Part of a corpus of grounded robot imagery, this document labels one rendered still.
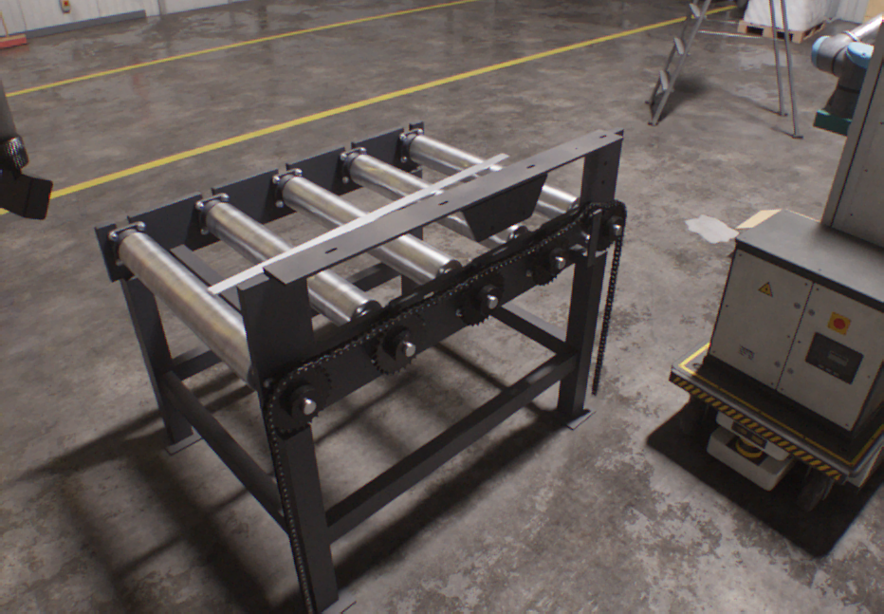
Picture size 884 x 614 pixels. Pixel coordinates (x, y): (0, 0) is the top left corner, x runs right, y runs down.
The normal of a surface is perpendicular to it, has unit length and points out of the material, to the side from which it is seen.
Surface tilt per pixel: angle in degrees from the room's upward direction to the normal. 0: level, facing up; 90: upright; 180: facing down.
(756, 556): 0
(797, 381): 90
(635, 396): 0
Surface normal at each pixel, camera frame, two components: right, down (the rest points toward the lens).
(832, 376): -0.77, 0.35
